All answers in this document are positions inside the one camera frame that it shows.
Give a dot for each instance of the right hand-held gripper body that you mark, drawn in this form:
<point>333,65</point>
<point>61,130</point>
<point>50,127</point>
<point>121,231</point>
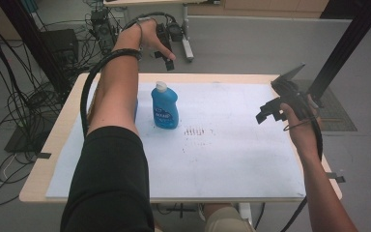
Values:
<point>290,92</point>

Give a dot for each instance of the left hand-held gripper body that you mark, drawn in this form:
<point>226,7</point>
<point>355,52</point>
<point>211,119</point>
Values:
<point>165,35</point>

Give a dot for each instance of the blue bottle with white cap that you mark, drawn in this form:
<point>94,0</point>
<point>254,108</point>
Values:
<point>164,109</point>

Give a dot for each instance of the person's left hand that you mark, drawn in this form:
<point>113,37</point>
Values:
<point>141,34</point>

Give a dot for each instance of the person's right hand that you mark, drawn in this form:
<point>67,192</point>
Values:
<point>302,138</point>

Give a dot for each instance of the white-legged desk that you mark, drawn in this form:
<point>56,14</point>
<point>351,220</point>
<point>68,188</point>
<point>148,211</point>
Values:
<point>186,40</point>

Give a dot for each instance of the dark floor mat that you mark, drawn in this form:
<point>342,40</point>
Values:
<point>335,116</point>

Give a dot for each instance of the white table mat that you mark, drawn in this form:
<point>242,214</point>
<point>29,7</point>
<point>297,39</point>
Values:
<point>225,161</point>

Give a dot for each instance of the light wooden cabinet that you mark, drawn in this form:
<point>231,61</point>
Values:
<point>270,6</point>

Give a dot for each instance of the black table edge clip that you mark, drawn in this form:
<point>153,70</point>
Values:
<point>43,155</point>
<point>335,177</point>

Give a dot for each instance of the black equipment box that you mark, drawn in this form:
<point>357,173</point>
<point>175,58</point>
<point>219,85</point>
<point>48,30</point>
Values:
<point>61,45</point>

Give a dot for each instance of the person's right leg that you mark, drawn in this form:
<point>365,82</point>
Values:
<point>225,220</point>

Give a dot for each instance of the black floor plate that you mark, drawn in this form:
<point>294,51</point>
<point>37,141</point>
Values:
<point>22,141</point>

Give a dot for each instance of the black metal frame post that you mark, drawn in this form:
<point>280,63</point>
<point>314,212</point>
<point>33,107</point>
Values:
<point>29,35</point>
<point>348,48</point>

